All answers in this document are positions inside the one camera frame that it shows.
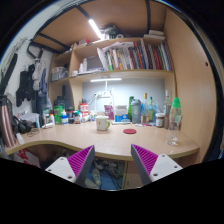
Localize clear plastic bottle green cap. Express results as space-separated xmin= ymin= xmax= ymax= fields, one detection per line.
xmin=166 ymin=97 xmax=182 ymax=145

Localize white ceramic mug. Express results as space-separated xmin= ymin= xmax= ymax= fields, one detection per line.
xmin=96 ymin=116 xmax=110 ymax=131

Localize dark green bottle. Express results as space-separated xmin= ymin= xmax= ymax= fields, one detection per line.
xmin=128 ymin=96 xmax=134 ymax=121

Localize black headphones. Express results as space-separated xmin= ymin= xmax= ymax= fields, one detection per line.
xmin=13 ymin=116 xmax=33 ymax=134

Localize pink snack bag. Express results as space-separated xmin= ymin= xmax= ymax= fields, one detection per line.
xmin=104 ymin=105 xmax=114 ymax=120

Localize red white canister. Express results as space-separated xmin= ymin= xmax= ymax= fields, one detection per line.
xmin=79 ymin=103 xmax=88 ymax=117

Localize row of books on shelf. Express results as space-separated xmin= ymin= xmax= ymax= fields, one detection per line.
xmin=97 ymin=38 xmax=172 ymax=71

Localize clear tall glass bottle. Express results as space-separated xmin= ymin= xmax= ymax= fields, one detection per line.
xmin=164 ymin=90 xmax=171 ymax=116

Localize white LED desk lamp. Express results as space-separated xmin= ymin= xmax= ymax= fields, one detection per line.
xmin=91 ymin=78 xmax=121 ymax=98

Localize grey shaker bottle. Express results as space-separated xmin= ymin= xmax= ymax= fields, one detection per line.
xmin=131 ymin=99 xmax=141 ymax=123

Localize white bottle blue label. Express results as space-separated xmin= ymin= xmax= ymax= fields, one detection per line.
xmin=61 ymin=110 xmax=68 ymax=125

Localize blue white box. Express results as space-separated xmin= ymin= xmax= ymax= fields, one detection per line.
xmin=115 ymin=105 xmax=128 ymax=122

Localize jar with white lid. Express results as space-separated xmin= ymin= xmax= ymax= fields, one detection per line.
xmin=155 ymin=113 xmax=165 ymax=128

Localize black hanging bag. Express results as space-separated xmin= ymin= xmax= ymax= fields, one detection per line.
xmin=16 ymin=64 xmax=35 ymax=107

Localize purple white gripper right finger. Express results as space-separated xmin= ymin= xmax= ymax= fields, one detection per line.
xmin=131 ymin=144 xmax=182 ymax=185

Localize ceiling light strip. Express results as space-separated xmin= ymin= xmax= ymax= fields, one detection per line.
xmin=88 ymin=19 xmax=103 ymax=40

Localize green container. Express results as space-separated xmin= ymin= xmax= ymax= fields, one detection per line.
xmin=54 ymin=106 xmax=63 ymax=124

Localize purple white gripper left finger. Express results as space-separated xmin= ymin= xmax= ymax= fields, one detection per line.
xmin=46 ymin=145 xmax=95 ymax=187

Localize clear storage box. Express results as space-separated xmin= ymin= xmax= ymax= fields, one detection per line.
xmin=51 ymin=67 xmax=68 ymax=82

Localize red round coaster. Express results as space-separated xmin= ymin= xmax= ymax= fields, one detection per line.
xmin=123 ymin=129 xmax=137 ymax=134

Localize yellow capped oil bottle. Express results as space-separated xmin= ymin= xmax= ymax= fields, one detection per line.
xmin=141 ymin=93 xmax=149 ymax=124

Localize green glass bottle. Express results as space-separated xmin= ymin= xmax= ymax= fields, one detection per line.
xmin=148 ymin=97 xmax=154 ymax=122

